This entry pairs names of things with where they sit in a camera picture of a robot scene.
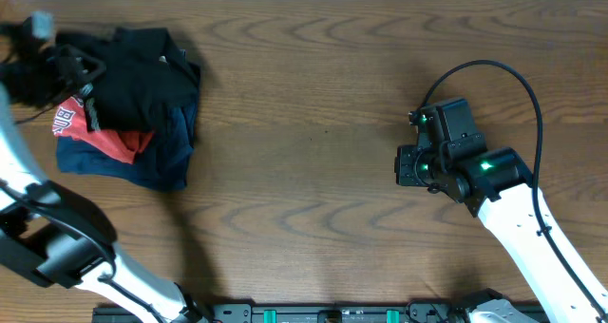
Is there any black t-shirt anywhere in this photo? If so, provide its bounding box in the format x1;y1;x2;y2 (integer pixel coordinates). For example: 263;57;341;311
1;25;201;133

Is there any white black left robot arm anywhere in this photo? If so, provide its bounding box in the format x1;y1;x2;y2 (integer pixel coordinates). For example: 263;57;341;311
1;11;214;323

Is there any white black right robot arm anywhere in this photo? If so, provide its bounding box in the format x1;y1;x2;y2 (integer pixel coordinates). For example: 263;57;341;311
394;145;607;322

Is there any red folded t-shirt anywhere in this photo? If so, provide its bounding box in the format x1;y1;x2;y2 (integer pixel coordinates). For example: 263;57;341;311
52;97;154;164

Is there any navy folded garment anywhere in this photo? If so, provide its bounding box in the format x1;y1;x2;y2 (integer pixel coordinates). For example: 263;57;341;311
56;59;200;192

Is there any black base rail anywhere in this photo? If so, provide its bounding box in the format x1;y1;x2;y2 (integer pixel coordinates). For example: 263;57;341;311
92;289;547;323

